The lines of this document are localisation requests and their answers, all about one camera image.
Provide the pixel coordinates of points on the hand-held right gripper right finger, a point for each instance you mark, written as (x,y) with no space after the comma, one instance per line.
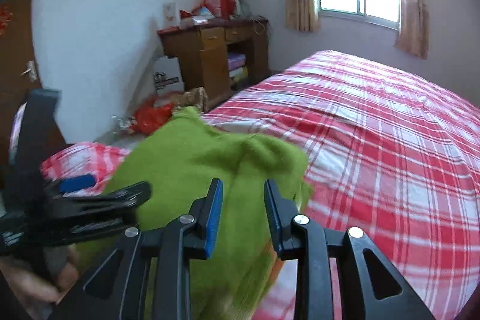
(275,222)

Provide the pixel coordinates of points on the white card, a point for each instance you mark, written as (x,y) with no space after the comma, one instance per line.
(170,14)

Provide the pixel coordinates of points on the brown wooden door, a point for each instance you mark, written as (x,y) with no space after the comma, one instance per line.
(15,50)

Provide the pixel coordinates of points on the person's left hand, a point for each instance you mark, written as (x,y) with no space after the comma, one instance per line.
(30,282)

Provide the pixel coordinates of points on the wooden desk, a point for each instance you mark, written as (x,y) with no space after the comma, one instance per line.
(210,54)

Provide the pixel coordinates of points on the red gift bag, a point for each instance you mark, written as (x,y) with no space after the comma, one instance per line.
(217,3)

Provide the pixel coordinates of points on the green striped sweater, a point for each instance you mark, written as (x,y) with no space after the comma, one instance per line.
(187,158)

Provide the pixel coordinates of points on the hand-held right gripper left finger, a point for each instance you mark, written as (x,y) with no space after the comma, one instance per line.
(212,222)

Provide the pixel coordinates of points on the red plastic bag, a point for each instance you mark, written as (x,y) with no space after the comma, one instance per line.
(152,117)

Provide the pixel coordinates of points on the yellow box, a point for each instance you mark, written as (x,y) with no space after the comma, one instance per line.
(239,74)

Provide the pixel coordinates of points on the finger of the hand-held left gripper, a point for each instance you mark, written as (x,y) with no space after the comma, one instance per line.
(77,183)
(112,194)

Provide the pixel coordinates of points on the brown patterned cloth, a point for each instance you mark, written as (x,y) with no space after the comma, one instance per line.
(195,98)

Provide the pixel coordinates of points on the bed with red plaid sheet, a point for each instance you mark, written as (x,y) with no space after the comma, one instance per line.
(375,136)

